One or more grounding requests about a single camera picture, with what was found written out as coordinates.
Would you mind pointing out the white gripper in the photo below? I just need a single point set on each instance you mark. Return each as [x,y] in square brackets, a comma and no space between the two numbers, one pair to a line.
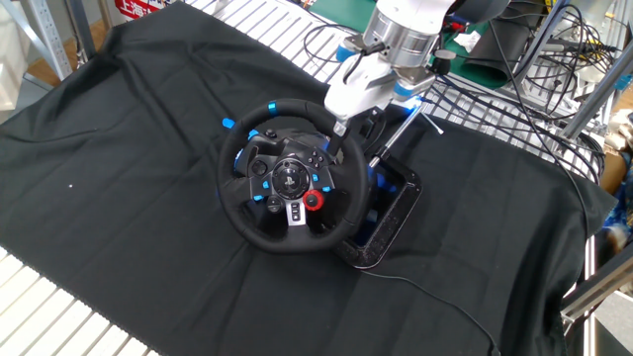
[356,94]

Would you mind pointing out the black steering wheel blue stripe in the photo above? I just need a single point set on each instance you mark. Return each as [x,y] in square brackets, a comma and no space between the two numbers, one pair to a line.
[292,178]

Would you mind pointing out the black wheel base unit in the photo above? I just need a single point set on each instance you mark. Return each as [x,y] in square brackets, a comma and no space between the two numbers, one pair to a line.
[395,217]

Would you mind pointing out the silver metal clamp rod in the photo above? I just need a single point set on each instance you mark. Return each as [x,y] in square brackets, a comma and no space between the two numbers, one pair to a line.
[395,138]

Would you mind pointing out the crumpled white paper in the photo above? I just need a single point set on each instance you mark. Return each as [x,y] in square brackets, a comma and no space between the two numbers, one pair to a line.
[467,40]

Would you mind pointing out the black rolled mat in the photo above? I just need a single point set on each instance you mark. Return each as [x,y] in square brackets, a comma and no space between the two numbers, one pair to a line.
[494,59]

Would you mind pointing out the aluminium profile bar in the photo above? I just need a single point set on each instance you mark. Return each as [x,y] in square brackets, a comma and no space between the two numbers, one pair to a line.
[596,101]
[598,289]

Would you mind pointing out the black table cloth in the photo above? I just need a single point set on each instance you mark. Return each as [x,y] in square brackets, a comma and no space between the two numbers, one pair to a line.
[123,222]

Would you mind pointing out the red white sign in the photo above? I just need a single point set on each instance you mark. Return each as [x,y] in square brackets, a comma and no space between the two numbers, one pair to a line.
[136,7]

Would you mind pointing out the brown cardboard box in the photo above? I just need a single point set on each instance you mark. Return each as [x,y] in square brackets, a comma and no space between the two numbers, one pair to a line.
[613,173]

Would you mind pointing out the white crumpled bag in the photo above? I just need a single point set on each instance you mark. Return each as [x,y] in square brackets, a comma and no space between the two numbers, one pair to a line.
[620,131]

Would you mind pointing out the blue patterned cloth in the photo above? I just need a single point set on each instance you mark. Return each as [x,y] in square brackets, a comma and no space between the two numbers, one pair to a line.
[620,217]

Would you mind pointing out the white cabinet panel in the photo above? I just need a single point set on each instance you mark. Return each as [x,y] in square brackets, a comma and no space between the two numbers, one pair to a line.
[12,59]

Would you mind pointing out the silver wrist camera blue ends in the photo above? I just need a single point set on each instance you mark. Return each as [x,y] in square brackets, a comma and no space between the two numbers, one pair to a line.
[403,90]

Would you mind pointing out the silver vertical post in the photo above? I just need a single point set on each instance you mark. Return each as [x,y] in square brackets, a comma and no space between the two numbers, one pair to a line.
[589,296]

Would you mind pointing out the dark metal post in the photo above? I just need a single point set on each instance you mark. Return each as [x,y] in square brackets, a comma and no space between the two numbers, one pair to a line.
[81,29]

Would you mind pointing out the grey metal shelf frame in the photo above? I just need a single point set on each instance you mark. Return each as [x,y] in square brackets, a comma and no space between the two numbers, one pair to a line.
[47,34]

